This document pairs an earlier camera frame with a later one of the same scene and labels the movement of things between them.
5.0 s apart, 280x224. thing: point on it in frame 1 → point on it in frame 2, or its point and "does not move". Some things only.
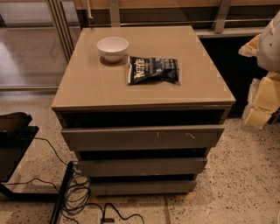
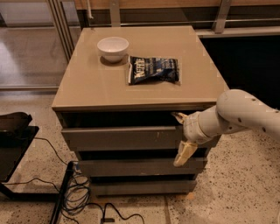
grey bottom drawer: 142,187 does not move
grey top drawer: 143,138 does not move
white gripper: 270,48 → 192,130
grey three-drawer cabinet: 142,107 does not move
